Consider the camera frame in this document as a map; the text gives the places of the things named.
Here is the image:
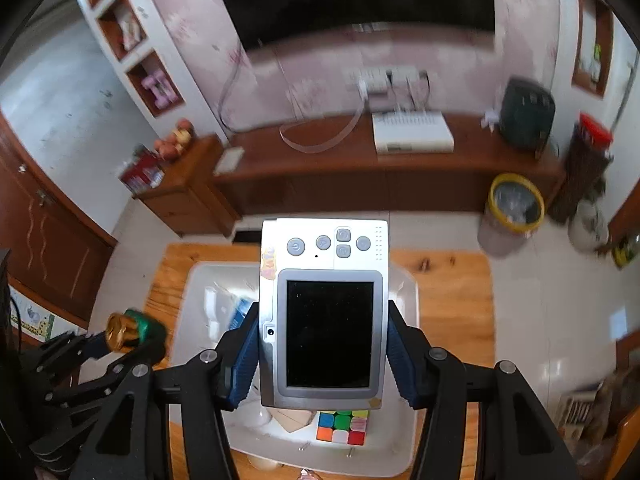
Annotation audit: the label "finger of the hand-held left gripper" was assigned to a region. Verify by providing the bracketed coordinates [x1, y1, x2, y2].
[44, 341, 167, 412]
[37, 330, 109, 377]

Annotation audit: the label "wooden wall niche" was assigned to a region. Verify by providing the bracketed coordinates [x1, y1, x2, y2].
[571, 0, 615, 100]

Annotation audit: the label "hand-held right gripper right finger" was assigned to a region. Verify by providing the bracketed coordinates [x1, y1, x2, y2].
[385, 300, 581, 480]

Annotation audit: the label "white bucket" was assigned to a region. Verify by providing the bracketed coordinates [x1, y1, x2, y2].
[567, 200, 611, 252]

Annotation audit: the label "silver digital camera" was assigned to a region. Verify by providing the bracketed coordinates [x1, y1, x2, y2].
[258, 217, 391, 411]

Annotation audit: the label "dark thin cable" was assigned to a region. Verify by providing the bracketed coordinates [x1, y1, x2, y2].
[219, 52, 248, 131]

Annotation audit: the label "white wall shelf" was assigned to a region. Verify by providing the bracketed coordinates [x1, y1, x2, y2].
[70, 0, 187, 120]

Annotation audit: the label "red box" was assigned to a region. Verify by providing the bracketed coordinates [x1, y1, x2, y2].
[119, 144, 166, 193]

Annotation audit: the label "pink packets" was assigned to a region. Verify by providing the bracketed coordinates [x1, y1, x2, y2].
[141, 72, 173, 110]

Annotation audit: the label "small wooden cabinet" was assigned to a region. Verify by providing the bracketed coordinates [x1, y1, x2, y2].
[134, 134, 241, 238]

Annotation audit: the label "brown container with red lid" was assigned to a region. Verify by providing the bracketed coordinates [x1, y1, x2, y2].
[547, 112, 615, 226]

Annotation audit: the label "long wooden tv cabinet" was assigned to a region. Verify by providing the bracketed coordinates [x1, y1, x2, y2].
[212, 112, 568, 218]

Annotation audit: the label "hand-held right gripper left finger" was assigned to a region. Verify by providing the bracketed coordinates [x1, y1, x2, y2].
[70, 300, 261, 480]

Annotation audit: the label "dark green appliance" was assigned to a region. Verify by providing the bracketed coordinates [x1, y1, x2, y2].
[500, 76, 557, 153]

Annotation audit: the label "blue photo card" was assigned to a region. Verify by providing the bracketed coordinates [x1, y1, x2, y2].
[202, 285, 255, 333]

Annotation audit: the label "brown wooden door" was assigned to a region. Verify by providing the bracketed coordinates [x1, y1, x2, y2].
[0, 110, 121, 331]

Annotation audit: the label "white plastic tray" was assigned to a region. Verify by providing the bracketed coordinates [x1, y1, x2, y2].
[167, 260, 421, 478]

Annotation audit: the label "beige cardboard piece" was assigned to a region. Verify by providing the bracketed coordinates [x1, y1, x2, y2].
[272, 407, 317, 433]

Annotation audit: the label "green bottle with gold cap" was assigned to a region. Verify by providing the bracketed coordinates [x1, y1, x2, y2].
[105, 309, 170, 361]

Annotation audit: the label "green can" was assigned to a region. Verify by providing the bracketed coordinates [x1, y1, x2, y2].
[612, 234, 640, 268]

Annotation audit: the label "pile of orange fruit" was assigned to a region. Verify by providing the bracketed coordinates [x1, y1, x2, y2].
[154, 119, 196, 160]

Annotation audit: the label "white cable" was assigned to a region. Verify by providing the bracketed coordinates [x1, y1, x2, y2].
[279, 90, 371, 153]

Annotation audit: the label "colourful puzzle cube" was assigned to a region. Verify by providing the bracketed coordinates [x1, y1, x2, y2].
[316, 409, 371, 445]

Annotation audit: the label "white set-top box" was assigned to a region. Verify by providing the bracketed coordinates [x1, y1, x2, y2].
[371, 109, 456, 156]

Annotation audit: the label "yellow-rimmed trash bin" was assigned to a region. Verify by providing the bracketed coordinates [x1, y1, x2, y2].
[477, 173, 546, 260]

